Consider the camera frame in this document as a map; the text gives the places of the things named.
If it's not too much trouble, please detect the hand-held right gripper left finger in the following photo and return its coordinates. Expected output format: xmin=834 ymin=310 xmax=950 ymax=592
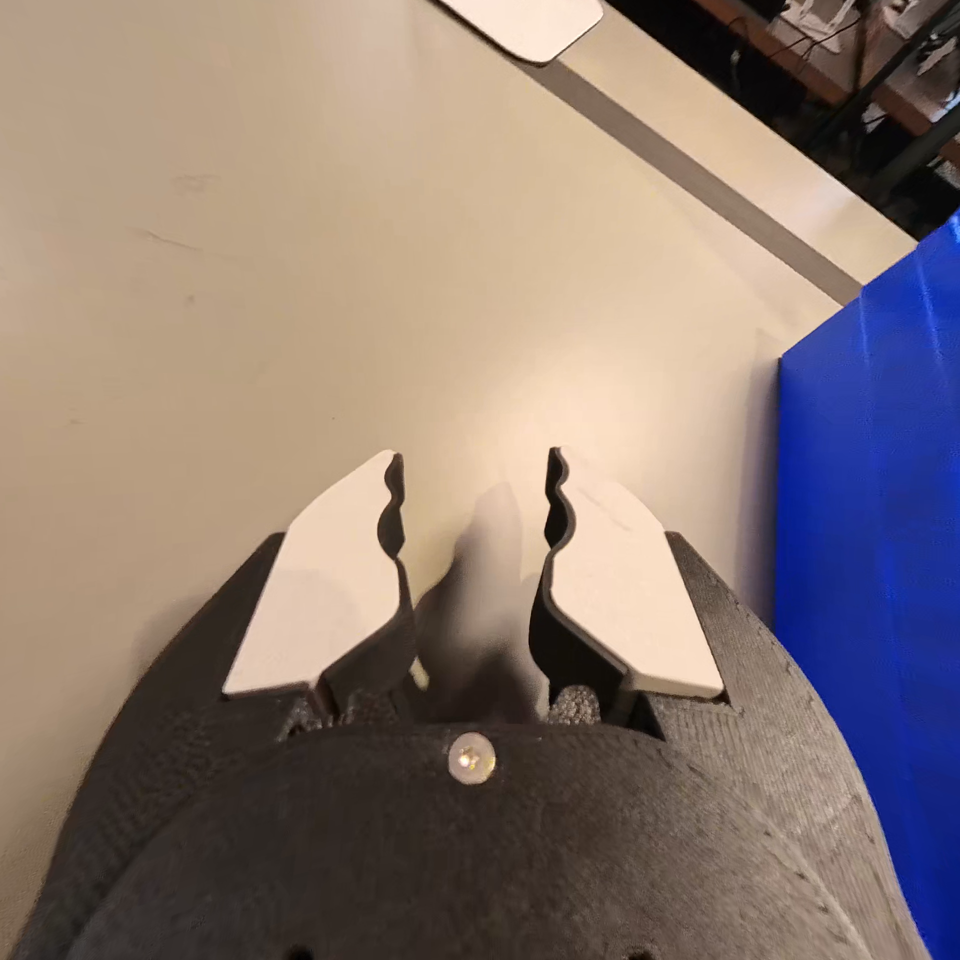
xmin=222 ymin=450 xmax=418 ymax=714

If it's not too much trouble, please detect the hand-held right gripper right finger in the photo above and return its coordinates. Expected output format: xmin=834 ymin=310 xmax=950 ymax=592
xmin=528 ymin=446 xmax=726 ymax=710

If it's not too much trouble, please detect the blue plastic bin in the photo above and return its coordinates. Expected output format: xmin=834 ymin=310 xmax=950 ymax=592
xmin=774 ymin=210 xmax=960 ymax=960

